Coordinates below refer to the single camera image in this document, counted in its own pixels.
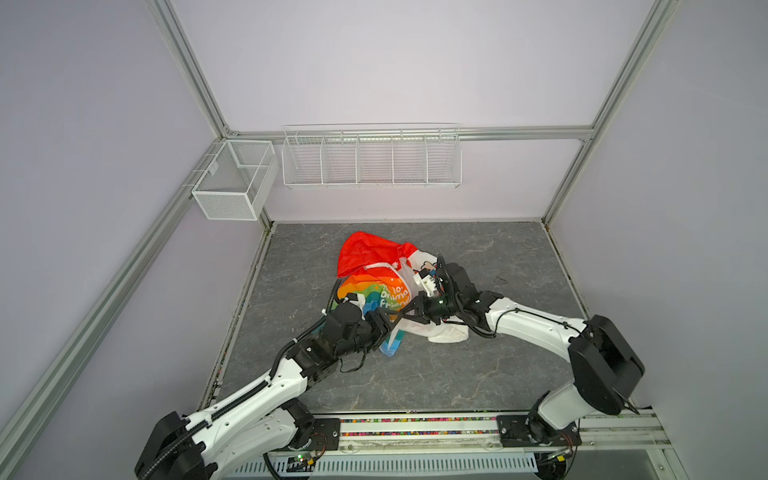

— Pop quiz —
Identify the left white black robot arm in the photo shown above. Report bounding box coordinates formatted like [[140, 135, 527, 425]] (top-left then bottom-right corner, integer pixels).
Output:
[[134, 302, 398, 479]]

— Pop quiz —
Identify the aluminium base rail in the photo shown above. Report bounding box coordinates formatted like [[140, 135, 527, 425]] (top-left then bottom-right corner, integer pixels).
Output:
[[164, 410, 673, 460]]

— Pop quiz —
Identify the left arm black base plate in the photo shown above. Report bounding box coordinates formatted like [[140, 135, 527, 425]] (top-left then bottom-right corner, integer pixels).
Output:
[[287, 417, 341, 451]]

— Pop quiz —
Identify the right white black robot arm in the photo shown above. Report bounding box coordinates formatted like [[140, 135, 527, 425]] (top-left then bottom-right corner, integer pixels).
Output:
[[414, 262, 645, 442]]

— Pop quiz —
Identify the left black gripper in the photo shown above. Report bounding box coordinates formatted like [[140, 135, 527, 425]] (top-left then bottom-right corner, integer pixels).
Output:
[[336, 306, 403, 359]]

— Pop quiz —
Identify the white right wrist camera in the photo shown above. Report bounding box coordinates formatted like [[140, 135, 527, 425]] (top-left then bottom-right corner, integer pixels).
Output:
[[414, 269, 438, 297]]

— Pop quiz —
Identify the long white wire basket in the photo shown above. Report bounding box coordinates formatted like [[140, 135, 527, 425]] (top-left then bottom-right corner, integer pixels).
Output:
[[282, 123, 463, 188]]

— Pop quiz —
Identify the rainbow red kids jacket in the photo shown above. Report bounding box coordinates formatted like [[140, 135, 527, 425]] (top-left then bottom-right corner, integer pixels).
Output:
[[337, 231, 469, 357]]

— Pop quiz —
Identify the white vent grille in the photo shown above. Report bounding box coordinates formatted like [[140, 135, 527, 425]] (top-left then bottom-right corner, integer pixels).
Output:
[[224, 454, 539, 479]]

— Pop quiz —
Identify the small white mesh basket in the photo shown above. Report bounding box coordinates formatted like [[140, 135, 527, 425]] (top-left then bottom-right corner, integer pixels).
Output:
[[192, 140, 279, 221]]

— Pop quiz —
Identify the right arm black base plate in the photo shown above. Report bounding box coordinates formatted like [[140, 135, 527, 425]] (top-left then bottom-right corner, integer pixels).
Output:
[[496, 414, 582, 448]]

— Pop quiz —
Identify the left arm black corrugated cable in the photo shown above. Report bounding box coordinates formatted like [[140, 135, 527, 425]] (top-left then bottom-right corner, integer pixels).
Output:
[[137, 278, 343, 480]]

